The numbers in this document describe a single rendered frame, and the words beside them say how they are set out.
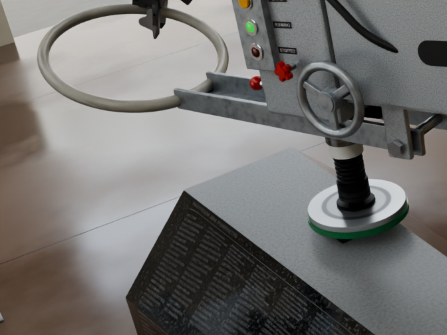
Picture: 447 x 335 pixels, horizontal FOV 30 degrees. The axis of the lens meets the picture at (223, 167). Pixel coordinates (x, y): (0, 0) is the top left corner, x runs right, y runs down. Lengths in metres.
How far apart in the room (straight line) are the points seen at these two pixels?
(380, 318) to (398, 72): 0.44
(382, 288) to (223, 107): 0.56
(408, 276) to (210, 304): 0.50
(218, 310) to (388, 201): 0.45
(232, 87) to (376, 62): 0.60
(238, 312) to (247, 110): 0.44
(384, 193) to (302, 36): 0.45
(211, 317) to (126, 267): 1.73
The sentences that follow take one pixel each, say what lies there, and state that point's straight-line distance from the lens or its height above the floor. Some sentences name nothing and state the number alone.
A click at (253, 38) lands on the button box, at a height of 1.28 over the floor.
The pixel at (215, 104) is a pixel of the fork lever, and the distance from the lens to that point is 1.91.
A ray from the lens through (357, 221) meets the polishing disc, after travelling 1.75.
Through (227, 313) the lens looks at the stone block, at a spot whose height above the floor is 0.69.
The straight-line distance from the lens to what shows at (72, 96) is 2.02.
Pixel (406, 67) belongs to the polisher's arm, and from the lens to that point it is 1.46.
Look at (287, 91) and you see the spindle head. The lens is 1.65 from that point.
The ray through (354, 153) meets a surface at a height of 1.00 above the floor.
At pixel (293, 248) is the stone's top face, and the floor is 0.81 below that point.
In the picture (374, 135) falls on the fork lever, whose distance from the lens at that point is 1.62.
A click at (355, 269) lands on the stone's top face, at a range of 1.71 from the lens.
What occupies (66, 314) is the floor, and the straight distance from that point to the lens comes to 3.43.
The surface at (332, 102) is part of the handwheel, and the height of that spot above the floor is 1.19.
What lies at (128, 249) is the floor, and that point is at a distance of 3.75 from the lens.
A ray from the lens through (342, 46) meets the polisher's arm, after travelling 1.53.
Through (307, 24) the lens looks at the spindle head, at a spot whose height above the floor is 1.31.
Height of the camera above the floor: 1.73
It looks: 24 degrees down
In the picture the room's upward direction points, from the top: 14 degrees counter-clockwise
